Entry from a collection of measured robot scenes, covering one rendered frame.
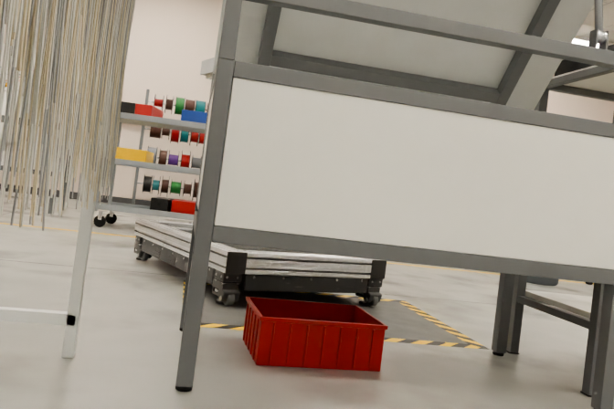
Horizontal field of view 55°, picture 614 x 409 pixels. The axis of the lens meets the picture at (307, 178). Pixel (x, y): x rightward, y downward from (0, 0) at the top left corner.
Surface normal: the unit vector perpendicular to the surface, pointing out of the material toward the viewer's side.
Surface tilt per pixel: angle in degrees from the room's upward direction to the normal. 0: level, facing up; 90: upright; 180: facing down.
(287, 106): 90
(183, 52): 90
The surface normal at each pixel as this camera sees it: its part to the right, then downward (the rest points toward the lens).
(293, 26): 0.06, 0.66
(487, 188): 0.19, 0.00
